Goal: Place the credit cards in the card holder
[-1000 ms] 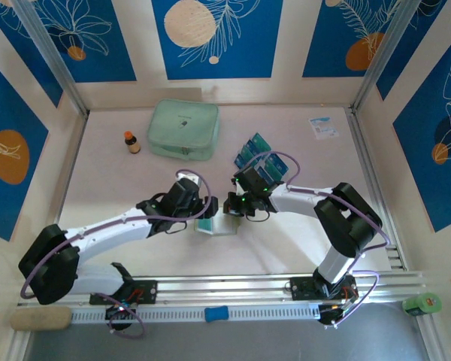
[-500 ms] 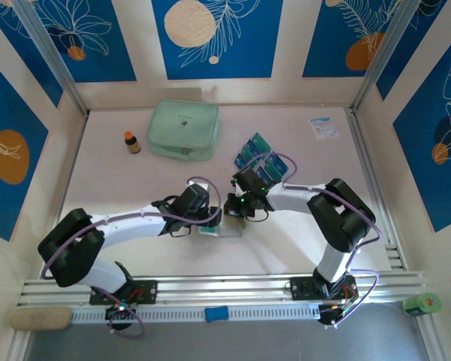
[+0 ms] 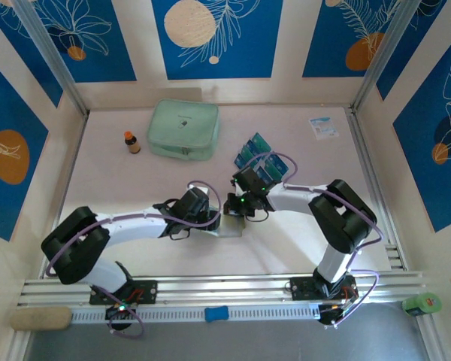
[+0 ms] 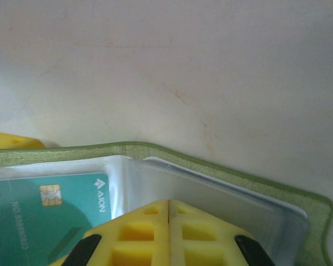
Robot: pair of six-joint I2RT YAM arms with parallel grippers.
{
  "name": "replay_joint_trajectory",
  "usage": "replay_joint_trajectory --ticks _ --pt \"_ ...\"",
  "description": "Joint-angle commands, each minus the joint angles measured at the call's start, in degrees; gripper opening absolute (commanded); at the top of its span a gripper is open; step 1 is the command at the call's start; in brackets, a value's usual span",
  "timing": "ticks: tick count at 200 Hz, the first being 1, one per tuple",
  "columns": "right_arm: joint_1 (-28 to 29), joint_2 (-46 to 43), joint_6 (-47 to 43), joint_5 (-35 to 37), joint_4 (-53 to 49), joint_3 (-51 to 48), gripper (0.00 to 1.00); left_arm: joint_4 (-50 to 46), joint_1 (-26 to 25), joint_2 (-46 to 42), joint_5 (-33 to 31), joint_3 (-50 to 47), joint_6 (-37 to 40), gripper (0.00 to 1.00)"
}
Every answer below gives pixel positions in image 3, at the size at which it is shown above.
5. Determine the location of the group of teal packets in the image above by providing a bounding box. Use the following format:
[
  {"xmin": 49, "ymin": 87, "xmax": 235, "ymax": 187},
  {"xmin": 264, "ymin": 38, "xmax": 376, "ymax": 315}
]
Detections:
[{"xmin": 232, "ymin": 131, "xmax": 290, "ymax": 186}]

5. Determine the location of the mint green zip pouch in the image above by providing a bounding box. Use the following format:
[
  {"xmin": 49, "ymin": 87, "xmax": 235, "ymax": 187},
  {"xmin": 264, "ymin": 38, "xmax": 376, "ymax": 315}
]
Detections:
[{"xmin": 146, "ymin": 98, "xmax": 221, "ymax": 162}]

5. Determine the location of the brown bottle orange cap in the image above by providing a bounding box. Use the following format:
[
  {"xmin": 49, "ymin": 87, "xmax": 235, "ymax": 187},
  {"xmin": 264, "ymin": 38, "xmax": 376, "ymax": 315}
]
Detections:
[{"xmin": 123, "ymin": 130, "xmax": 142, "ymax": 155}]

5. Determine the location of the white blue sachet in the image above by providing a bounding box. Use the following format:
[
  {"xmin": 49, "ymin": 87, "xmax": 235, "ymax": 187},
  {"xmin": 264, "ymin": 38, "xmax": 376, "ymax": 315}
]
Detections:
[{"xmin": 308, "ymin": 116, "xmax": 341, "ymax": 141}]

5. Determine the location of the small blue bone-shaped pad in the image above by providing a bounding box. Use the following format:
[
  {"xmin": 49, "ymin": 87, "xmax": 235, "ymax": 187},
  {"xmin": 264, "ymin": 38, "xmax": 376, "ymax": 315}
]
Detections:
[{"xmin": 204, "ymin": 306, "xmax": 229, "ymax": 323}]

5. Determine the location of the black base electronics module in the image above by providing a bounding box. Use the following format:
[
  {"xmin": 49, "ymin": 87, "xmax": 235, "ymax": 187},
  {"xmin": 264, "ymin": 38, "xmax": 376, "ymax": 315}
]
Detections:
[
  {"xmin": 104, "ymin": 303, "xmax": 137, "ymax": 332},
  {"xmin": 317, "ymin": 302, "xmax": 358, "ymax": 328}
]

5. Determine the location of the beige oblong sponge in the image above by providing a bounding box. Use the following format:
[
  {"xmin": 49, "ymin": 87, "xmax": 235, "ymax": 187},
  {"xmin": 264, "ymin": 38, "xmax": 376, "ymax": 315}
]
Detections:
[{"xmin": 10, "ymin": 305, "xmax": 73, "ymax": 332}]

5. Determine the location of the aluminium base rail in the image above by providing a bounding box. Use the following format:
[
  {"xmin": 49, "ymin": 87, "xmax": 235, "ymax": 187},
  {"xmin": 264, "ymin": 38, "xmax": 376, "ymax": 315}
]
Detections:
[{"xmin": 17, "ymin": 271, "xmax": 428, "ymax": 306}]

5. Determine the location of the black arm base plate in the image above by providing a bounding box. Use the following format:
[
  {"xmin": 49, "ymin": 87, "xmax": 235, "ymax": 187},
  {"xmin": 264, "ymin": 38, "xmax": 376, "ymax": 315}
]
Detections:
[
  {"xmin": 289, "ymin": 276, "xmax": 358, "ymax": 302},
  {"xmin": 89, "ymin": 280, "xmax": 159, "ymax": 305}
]

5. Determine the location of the white slotted cable duct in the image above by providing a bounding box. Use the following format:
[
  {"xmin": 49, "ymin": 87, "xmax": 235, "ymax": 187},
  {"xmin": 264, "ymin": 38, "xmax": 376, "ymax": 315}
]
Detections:
[{"xmin": 70, "ymin": 303, "xmax": 321, "ymax": 323}]

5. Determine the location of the aluminium table edge rail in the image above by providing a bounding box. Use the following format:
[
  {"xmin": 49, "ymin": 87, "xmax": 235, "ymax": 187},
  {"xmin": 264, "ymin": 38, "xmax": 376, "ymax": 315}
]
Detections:
[
  {"xmin": 345, "ymin": 107, "xmax": 409, "ymax": 272},
  {"xmin": 41, "ymin": 111, "xmax": 89, "ymax": 281}
]

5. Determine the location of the aluminium frame post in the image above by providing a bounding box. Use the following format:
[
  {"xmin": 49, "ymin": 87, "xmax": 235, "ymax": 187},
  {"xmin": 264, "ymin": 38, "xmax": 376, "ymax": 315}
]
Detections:
[
  {"xmin": 350, "ymin": 0, "xmax": 426, "ymax": 112},
  {"xmin": 11, "ymin": 0, "xmax": 90, "ymax": 117}
]

